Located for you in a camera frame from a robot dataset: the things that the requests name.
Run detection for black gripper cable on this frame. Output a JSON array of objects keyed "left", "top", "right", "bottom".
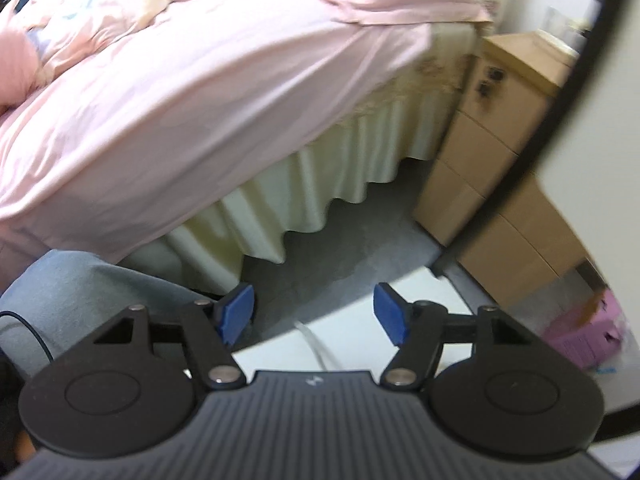
[{"left": 0, "top": 311, "right": 56, "bottom": 363}]

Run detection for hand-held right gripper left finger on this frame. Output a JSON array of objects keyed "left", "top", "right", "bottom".
[{"left": 94, "top": 282, "right": 257, "bottom": 392}]

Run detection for white shoelace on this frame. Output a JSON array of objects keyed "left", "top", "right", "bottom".
[{"left": 295, "top": 322, "right": 346, "bottom": 372}]

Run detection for pink bed sheet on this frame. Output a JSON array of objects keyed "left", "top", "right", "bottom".
[{"left": 0, "top": 0, "right": 436, "bottom": 266}]

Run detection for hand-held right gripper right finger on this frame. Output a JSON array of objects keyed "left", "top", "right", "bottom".
[{"left": 373, "top": 282, "right": 544, "bottom": 392}]

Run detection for white chair with black frame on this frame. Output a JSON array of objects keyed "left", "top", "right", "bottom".
[{"left": 232, "top": 0, "right": 640, "bottom": 461}]

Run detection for pink cardboard box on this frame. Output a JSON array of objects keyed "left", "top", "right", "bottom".
[{"left": 542, "top": 287, "right": 628, "bottom": 371}]

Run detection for cream bed skirt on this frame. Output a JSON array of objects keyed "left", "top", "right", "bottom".
[{"left": 120, "top": 10, "right": 481, "bottom": 296}]

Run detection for person's grey trousers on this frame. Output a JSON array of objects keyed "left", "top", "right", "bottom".
[{"left": 0, "top": 250, "right": 221, "bottom": 376}]

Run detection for dark key bunch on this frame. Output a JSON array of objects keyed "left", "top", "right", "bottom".
[{"left": 472, "top": 65, "right": 506, "bottom": 101}]

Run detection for wooden nightstand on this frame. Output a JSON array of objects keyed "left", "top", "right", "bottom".
[{"left": 412, "top": 32, "right": 601, "bottom": 308}]

